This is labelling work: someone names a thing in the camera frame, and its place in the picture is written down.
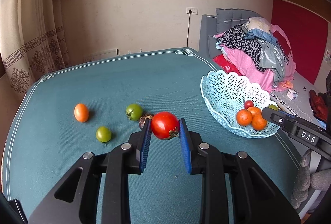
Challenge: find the patterned beige curtain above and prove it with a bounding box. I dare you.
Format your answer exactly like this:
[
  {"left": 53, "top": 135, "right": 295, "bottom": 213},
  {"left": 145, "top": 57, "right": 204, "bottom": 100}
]
[{"left": 1, "top": 0, "right": 70, "bottom": 99}]

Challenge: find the red padded headboard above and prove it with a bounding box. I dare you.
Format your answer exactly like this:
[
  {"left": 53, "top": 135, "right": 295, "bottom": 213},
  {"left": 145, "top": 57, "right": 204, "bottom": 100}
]
[{"left": 272, "top": 0, "right": 328, "bottom": 84}]

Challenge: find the green tomato with stem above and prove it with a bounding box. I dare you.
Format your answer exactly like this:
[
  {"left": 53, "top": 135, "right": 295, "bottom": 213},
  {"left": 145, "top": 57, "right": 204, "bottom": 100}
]
[{"left": 126, "top": 104, "right": 143, "bottom": 121}]

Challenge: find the teal tablecloth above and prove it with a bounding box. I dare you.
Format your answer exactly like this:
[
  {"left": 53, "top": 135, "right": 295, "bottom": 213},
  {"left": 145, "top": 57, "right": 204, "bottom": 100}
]
[{"left": 2, "top": 48, "right": 299, "bottom": 216}]

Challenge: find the large red tomato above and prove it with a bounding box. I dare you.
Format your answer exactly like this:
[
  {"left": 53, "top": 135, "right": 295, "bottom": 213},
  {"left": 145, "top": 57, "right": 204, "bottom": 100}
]
[{"left": 151, "top": 111, "right": 180, "bottom": 140}]

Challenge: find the green tomato smooth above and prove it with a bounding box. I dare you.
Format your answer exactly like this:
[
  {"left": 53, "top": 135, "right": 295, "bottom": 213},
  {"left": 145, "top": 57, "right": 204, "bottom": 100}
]
[{"left": 268, "top": 104, "right": 278, "bottom": 111}]

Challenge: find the small red tomato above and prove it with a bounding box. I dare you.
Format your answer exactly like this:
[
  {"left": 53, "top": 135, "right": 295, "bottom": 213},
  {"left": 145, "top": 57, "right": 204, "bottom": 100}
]
[{"left": 244, "top": 100, "right": 254, "bottom": 110}]

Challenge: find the white wall socket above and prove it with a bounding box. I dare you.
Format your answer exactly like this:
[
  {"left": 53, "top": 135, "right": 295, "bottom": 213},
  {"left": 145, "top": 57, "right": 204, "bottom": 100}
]
[{"left": 186, "top": 7, "right": 198, "bottom": 14}]

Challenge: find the mandarin orange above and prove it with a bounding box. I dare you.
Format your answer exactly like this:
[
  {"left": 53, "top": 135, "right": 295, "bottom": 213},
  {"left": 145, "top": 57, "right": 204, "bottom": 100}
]
[
  {"left": 251, "top": 113, "right": 268, "bottom": 131},
  {"left": 247, "top": 106, "right": 261, "bottom": 116},
  {"left": 236, "top": 109, "right": 253, "bottom": 127}
]

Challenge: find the small green tomato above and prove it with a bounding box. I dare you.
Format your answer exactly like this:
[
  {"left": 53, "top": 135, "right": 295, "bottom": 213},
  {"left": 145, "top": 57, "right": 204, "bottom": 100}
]
[{"left": 96, "top": 126, "right": 112, "bottom": 143}]

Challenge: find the black power cable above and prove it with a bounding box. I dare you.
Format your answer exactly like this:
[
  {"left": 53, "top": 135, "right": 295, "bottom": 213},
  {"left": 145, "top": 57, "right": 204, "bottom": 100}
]
[{"left": 186, "top": 11, "right": 192, "bottom": 48}]

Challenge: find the smooth orange tomato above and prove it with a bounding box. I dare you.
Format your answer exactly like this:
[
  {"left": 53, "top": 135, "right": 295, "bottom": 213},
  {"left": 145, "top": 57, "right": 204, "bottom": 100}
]
[{"left": 74, "top": 103, "right": 89, "bottom": 123}]

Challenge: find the dark wrinkled passion fruit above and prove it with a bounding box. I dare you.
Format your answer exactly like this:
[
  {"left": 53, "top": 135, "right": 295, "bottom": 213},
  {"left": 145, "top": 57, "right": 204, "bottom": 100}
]
[{"left": 138, "top": 113, "right": 154, "bottom": 130}]

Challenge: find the pile of clothes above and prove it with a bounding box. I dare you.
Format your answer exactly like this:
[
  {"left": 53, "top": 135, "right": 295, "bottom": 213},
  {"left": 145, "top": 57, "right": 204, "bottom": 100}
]
[{"left": 214, "top": 17, "right": 296, "bottom": 92}]

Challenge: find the small white box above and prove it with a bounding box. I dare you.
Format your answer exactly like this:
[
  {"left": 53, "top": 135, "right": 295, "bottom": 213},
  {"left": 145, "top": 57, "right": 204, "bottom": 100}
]
[{"left": 287, "top": 89, "right": 298, "bottom": 100}]

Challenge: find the light blue lattice basket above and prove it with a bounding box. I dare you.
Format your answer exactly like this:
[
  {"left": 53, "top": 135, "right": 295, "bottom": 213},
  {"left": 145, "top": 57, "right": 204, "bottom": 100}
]
[{"left": 200, "top": 70, "right": 279, "bottom": 138}]

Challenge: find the grey sofa bed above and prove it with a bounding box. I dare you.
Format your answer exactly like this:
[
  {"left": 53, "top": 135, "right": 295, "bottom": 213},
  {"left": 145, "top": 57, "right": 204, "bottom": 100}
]
[{"left": 199, "top": 8, "right": 329, "bottom": 123}]

